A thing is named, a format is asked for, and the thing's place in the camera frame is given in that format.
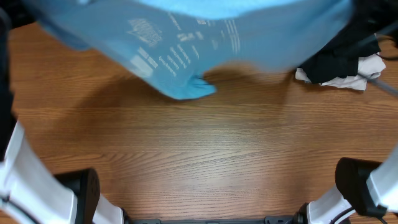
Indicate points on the pile of black clothes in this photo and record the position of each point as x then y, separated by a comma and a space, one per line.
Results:
340, 57

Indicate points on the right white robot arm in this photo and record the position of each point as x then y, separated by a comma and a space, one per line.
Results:
368, 188

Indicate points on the light blue t-shirt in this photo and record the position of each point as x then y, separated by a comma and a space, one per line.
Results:
170, 44

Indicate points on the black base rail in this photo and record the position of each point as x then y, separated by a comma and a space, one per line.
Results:
267, 220

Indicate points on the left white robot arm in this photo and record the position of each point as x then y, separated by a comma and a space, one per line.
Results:
29, 192

